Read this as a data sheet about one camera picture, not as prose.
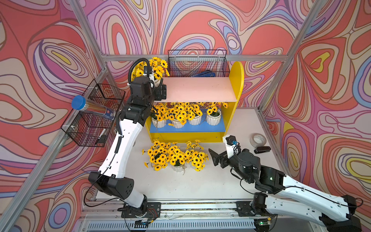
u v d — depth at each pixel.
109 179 0.39
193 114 0.82
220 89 0.75
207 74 0.89
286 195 0.46
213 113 0.86
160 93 0.62
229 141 0.54
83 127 0.71
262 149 0.93
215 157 0.58
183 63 0.96
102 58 0.87
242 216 0.72
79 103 0.62
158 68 0.62
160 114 0.80
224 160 0.58
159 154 0.78
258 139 1.00
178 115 0.79
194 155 0.78
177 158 0.75
